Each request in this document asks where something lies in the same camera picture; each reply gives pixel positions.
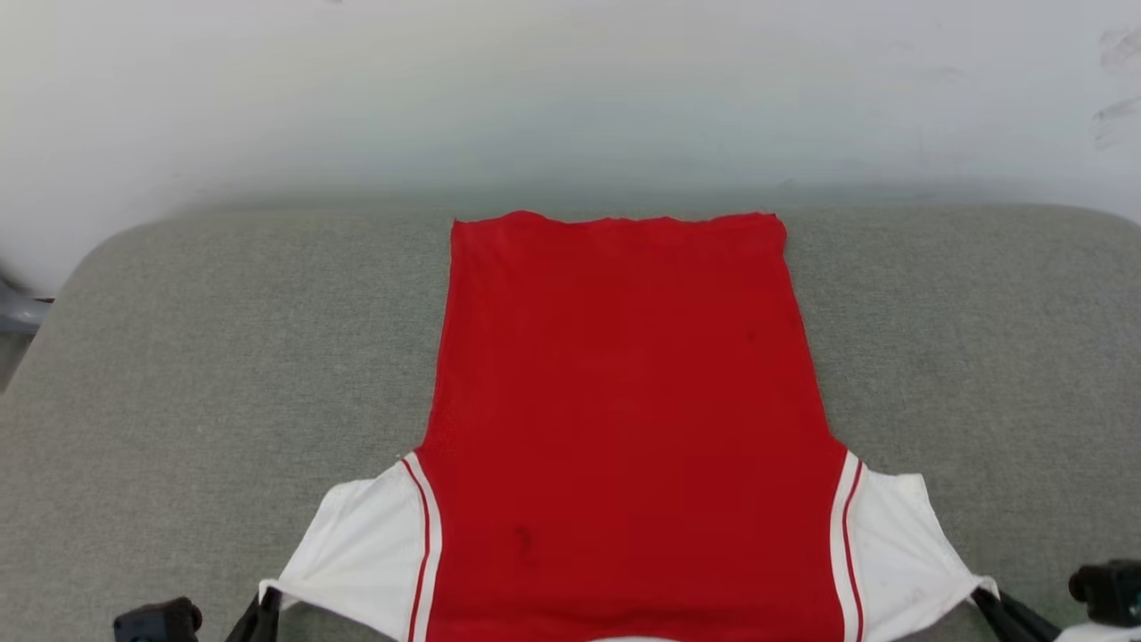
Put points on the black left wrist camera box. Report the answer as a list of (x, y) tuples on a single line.
[(159, 622)]

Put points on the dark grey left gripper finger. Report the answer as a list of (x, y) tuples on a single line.
[(270, 620), (245, 626)]

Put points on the grey corner pipe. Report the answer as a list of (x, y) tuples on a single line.
[(20, 312)]

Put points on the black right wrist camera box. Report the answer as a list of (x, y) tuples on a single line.
[(1110, 590)]

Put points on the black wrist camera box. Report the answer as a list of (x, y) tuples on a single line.
[(1110, 590), (159, 622)]

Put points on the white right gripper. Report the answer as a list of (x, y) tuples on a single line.
[(1101, 635)]

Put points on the red and white Bulls jersey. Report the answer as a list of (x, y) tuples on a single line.
[(624, 428)]

